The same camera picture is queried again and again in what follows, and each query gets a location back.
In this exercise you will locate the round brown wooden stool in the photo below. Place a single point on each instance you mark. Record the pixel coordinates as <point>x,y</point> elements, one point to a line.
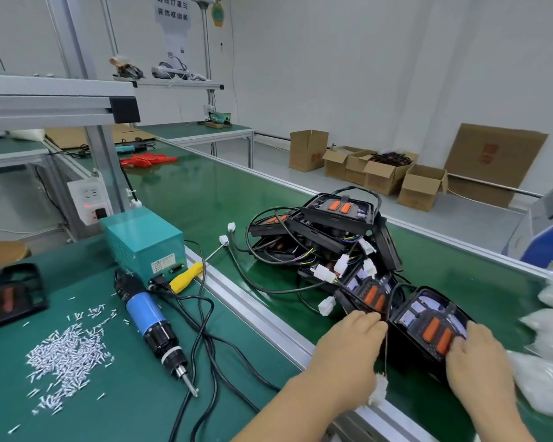
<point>0,255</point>

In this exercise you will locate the flat brown cardboard sheet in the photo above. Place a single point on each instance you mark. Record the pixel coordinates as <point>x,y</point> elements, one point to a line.
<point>493,165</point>

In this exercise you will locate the person's left hand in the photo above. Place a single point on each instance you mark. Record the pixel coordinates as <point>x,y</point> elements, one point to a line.
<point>346,359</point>

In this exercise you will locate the aluminium shelf frame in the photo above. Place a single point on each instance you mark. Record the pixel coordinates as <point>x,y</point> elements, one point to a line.
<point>46,101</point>

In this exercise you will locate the white power strip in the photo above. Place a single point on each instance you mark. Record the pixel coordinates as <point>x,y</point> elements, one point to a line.
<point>88,199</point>

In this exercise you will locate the heap of small silver screws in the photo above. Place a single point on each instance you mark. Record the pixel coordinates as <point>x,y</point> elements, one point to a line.
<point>64,354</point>

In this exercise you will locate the yellow plug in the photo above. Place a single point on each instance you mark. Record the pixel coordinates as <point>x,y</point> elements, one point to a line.
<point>186,278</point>

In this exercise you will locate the brown cardboard box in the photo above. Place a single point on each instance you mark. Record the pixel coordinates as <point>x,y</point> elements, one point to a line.
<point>387,176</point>
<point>421,188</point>
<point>346,165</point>
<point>309,150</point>

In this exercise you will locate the teal power supply box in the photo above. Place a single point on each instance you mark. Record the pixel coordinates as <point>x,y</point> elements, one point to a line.
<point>143,242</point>

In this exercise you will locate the small green workbench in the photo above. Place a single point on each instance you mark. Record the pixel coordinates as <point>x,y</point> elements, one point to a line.
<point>9,150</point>

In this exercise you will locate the green workbench white legs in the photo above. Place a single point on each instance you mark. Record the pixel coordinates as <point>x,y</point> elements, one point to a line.
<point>198,131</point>

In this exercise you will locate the red tool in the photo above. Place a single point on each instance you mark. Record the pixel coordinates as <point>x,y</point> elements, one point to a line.
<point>147,161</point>

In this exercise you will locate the teal hand tool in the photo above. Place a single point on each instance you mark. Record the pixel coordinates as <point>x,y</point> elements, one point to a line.
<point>131,148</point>

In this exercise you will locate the black cover orange strips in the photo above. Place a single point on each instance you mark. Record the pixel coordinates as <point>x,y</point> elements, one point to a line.
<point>9,299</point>

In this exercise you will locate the blue black electric screwdriver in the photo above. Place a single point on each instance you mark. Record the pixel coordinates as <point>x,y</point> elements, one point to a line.
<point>147,313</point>

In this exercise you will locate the person's right hand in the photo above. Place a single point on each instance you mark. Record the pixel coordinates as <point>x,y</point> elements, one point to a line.
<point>484,373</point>

